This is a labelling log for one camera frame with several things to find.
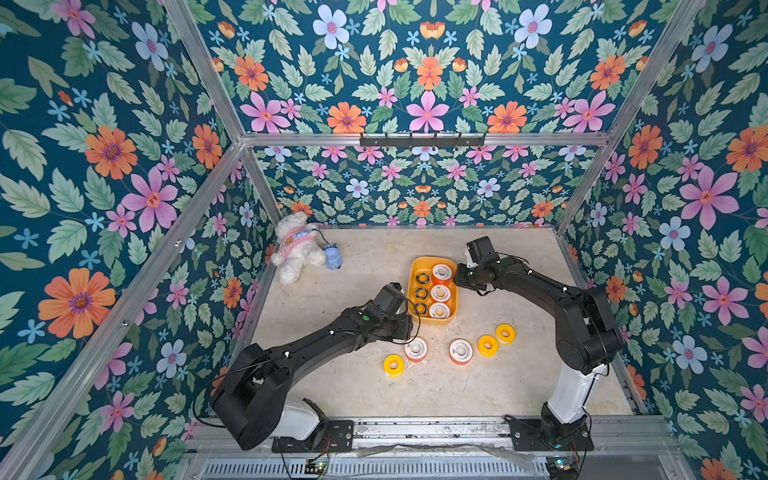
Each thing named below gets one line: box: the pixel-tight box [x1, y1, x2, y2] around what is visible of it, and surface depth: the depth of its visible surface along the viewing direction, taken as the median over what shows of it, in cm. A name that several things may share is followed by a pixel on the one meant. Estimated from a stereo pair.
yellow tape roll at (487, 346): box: [477, 335, 499, 358], surface depth 90 cm
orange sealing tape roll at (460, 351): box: [449, 338, 473, 365], surface depth 88 cm
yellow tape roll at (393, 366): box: [383, 354, 405, 379], surface depth 86 cm
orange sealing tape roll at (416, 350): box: [404, 336, 428, 363], surface depth 88 cm
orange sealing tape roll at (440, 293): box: [430, 284, 452, 303], surface depth 100 cm
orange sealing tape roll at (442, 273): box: [432, 263, 454, 285], surface depth 103 cm
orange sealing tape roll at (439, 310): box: [429, 302, 451, 319], surface depth 96 cm
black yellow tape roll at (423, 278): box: [415, 272, 431, 285], surface depth 104 cm
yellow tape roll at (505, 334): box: [496, 323, 516, 346], surface depth 91 cm
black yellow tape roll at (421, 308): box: [414, 302, 429, 316], surface depth 97 cm
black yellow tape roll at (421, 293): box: [414, 287, 430, 301], surface depth 101 cm
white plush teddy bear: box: [271, 203, 326, 286], surface depth 107 cm
